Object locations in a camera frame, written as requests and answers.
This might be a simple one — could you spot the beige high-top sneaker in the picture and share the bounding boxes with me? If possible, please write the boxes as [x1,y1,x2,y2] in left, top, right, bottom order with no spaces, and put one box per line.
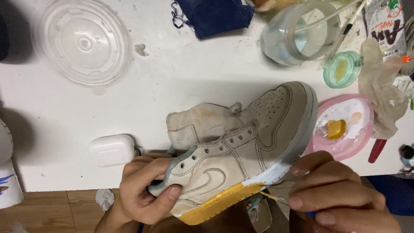
[147,81,319,226]

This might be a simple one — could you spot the white earbuds case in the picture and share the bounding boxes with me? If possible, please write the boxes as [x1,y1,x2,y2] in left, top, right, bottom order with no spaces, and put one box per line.
[89,134,143,168]

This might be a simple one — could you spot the white shoe with blue marks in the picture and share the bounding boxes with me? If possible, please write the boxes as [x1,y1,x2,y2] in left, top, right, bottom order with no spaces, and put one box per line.
[0,118,25,209]

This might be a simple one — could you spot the person's left hand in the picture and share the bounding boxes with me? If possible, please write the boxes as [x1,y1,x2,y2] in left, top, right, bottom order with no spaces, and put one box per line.
[119,153,183,226]

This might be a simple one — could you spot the clear round plastic lid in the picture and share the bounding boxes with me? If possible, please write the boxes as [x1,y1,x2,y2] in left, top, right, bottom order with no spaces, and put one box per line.
[30,0,132,95]

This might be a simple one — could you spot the clear syringe with black plunger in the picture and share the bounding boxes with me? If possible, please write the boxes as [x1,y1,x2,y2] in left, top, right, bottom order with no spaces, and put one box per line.
[323,0,368,66]

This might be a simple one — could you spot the person's right hand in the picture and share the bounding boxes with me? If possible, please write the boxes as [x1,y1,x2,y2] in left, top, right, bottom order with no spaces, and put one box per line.
[287,150,402,233]

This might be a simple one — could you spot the crumpled white tissue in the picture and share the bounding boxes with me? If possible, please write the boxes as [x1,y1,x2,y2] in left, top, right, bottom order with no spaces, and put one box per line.
[95,188,116,212]

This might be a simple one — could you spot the blue-handled paintbrush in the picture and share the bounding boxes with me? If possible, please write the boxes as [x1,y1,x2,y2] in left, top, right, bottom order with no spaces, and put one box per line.
[258,190,317,218]

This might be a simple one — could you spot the dark blue frayed cloth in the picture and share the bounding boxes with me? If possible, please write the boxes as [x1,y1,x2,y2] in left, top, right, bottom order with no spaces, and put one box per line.
[171,0,256,40]

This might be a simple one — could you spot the clear plastic jar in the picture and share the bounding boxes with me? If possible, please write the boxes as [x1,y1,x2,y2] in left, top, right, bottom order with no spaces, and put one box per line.
[260,1,342,66]

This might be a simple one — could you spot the brown cardboard piece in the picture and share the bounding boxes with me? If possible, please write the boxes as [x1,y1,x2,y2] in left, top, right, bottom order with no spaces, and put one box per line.
[247,197,273,233]

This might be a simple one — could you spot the yellow sponge piece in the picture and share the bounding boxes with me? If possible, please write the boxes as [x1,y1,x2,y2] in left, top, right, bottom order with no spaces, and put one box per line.
[327,119,347,140]

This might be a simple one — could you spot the beige latex glove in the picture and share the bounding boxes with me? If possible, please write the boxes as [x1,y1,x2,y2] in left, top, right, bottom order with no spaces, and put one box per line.
[357,38,410,140]

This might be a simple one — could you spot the printed snack packet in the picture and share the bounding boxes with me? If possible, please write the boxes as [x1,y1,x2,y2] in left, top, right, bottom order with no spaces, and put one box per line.
[365,0,407,58]

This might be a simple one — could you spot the small green lid with paint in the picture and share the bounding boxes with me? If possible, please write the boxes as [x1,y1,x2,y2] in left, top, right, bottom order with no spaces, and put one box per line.
[323,50,362,89]

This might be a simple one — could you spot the pink plate with white paint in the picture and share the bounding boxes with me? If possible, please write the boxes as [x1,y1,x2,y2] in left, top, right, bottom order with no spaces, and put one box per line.
[305,94,375,162]

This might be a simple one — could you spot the dark blue fabric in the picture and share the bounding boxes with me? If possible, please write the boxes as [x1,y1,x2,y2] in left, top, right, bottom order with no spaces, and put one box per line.
[366,174,414,217]

